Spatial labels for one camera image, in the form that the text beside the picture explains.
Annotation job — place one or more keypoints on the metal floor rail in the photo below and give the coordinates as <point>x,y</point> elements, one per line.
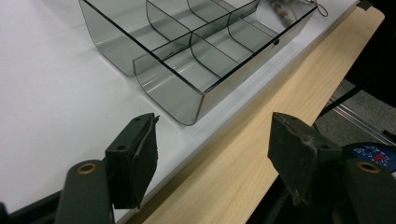
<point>358,121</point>

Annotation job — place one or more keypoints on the blue printed round label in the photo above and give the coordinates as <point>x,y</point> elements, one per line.
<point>373,155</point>

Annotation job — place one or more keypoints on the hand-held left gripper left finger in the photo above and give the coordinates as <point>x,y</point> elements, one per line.
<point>132,161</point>

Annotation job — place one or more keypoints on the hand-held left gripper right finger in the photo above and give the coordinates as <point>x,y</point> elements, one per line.
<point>294,155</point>

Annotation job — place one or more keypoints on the smoky transparent organizer box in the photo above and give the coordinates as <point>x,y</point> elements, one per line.
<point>174,93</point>

